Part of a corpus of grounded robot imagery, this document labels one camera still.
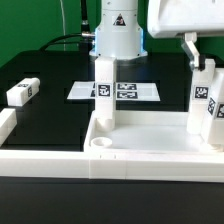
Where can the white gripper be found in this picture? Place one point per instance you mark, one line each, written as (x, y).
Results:
(171, 18)

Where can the white desk top tray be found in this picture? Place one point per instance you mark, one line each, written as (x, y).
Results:
(147, 132)

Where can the fiducial marker sheet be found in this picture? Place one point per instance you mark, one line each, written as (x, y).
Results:
(124, 91)

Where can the white left fence block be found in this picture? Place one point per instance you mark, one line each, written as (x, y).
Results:
(8, 121)

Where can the white front fence bar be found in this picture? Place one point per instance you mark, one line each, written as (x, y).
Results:
(124, 166)

